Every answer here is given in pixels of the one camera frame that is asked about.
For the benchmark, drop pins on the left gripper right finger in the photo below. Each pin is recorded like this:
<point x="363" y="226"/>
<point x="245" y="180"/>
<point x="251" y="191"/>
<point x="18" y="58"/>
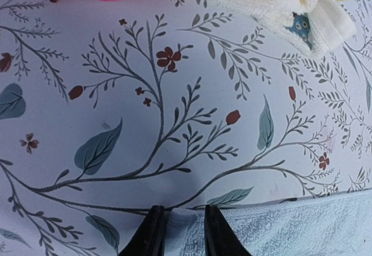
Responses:
<point x="220" y="239"/>

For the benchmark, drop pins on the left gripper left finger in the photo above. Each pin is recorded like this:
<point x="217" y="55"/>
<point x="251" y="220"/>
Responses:
<point x="149" y="239"/>

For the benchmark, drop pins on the light blue towel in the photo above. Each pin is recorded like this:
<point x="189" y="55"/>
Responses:
<point x="338" y="224"/>

